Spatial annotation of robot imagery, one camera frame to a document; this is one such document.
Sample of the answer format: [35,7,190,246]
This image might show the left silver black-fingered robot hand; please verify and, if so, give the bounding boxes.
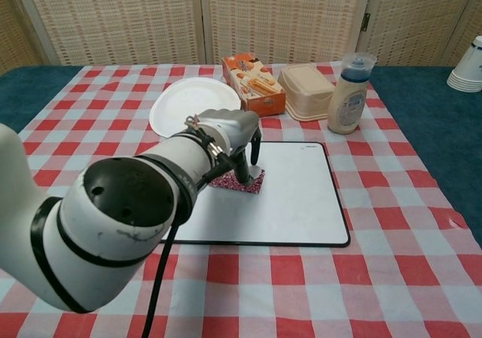
[195,108,264,187]

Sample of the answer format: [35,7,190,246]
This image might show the white rectangular board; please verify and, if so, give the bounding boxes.
[160,141,352,248]

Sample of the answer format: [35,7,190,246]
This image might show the red white checkered tablecloth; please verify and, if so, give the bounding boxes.
[0,62,482,338]

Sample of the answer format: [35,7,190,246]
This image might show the orange snack box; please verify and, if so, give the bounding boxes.
[221,53,287,121]

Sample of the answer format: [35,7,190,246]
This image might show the white paper plate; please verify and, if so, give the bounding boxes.
[149,76,243,138]

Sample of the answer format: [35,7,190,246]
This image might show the beige lunch container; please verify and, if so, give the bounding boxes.
[277,63,336,123]

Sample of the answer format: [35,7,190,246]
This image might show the mayonnaise squeeze bottle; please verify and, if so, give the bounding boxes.
[326,52,378,136]

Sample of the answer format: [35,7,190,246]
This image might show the woven folding screen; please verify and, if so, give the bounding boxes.
[0,0,482,68]

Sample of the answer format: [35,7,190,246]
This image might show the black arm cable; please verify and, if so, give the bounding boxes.
[141,153,234,338]

